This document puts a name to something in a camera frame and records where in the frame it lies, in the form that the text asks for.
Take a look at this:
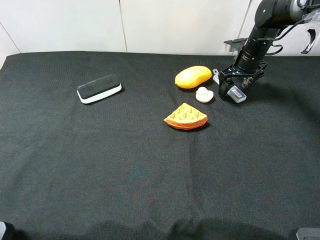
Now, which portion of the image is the small white toy duck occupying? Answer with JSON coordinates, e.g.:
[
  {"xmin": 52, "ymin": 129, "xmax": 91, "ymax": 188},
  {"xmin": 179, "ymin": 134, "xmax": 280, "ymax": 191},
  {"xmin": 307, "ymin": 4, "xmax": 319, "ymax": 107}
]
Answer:
[{"xmin": 195, "ymin": 87, "xmax": 214, "ymax": 103}]

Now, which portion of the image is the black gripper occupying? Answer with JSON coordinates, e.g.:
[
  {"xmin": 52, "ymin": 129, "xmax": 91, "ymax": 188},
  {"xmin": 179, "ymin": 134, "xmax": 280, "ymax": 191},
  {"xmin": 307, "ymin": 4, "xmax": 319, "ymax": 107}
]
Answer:
[{"xmin": 218, "ymin": 60, "xmax": 268, "ymax": 98}]

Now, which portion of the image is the yellow toy mango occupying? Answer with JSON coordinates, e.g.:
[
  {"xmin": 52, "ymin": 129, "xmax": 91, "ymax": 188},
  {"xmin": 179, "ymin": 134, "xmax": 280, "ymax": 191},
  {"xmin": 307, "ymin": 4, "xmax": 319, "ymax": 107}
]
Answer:
[{"xmin": 174, "ymin": 65, "xmax": 213, "ymax": 89}]

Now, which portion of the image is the grey base corner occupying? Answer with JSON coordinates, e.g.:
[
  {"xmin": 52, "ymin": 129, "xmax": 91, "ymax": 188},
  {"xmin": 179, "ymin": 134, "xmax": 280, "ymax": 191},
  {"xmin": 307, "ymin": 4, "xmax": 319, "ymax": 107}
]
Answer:
[
  {"xmin": 296, "ymin": 227, "xmax": 320, "ymax": 240},
  {"xmin": 0, "ymin": 221, "xmax": 7, "ymax": 240}
]

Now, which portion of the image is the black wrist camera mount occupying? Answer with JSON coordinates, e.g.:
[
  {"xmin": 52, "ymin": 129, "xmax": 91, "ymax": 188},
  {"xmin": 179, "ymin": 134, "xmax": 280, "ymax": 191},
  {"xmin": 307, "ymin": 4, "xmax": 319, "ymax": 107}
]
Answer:
[{"xmin": 223, "ymin": 38, "xmax": 248, "ymax": 53}]

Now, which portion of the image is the black tablecloth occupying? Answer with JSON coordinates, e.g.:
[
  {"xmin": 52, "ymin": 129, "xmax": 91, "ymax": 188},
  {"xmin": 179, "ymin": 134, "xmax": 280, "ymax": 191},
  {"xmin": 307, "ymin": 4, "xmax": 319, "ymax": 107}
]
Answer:
[{"xmin": 0, "ymin": 52, "xmax": 320, "ymax": 240}]

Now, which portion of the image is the clear plastic cable wrap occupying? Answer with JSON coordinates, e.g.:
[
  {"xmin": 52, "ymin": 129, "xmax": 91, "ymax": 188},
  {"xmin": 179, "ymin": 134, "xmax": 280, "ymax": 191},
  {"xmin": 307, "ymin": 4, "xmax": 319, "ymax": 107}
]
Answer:
[{"xmin": 300, "ymin": 8, "xmax": 320, "ymax": 55}]

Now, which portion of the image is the grey base corner left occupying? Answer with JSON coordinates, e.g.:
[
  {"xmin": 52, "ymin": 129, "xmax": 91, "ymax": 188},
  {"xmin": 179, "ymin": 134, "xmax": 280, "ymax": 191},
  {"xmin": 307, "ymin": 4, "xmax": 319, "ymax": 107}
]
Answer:
[{"xmin": 0, "ymin": 221, "xmax": 7, "ymax": 240}]

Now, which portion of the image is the orange toy waffle slice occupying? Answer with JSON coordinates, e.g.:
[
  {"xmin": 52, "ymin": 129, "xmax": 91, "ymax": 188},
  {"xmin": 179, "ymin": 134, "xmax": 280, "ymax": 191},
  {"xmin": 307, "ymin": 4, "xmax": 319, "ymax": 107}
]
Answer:
[{"xmin": 163, "ymin": 102, "xmax": 208, "ymax": 130}]

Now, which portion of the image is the black and white eraser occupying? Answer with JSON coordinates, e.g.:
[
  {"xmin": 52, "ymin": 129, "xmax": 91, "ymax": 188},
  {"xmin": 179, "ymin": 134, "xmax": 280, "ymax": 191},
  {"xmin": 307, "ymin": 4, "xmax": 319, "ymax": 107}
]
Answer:
[{"xmin": 76, "ymin": 74, "xmax": 122, "ymax": 105}]

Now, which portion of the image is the grey base corner right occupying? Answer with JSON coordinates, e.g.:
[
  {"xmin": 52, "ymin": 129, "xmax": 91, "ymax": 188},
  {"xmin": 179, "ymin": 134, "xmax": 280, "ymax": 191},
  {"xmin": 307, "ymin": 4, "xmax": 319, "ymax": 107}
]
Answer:
[{"xmin": 296, "ymin": 227, "xmax": 320, "ymax": 240}]

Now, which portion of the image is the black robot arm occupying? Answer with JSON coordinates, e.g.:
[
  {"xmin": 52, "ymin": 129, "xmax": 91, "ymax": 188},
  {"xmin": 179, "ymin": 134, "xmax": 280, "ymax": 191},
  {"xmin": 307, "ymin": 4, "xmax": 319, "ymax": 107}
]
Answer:
[{"xmin": 218, "ymin": 0, "xmax": 320, "ymax": 98}]

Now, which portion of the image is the white translucent plastic case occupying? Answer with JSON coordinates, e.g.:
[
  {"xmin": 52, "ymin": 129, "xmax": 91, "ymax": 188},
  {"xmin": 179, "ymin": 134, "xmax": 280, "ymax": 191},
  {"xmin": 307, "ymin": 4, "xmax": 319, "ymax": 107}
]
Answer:
[{"xmin": 212, "ymin": 68, "xmax": 247, "ymax": 104}]

